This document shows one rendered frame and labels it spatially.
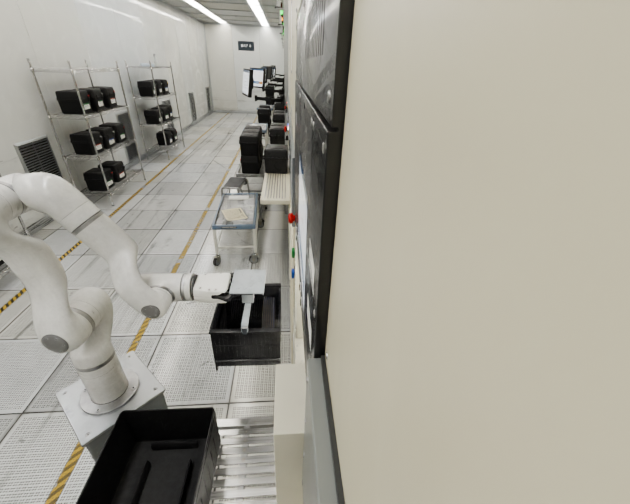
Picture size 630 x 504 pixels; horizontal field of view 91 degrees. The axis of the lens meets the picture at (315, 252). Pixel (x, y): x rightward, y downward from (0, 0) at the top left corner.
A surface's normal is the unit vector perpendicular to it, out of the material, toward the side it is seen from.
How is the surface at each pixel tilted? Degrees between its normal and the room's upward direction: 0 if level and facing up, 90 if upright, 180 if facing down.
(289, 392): 0
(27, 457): 0
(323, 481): 0
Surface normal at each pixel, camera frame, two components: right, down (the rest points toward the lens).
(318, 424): 0.04, -0.86
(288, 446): 0.08, 0.52
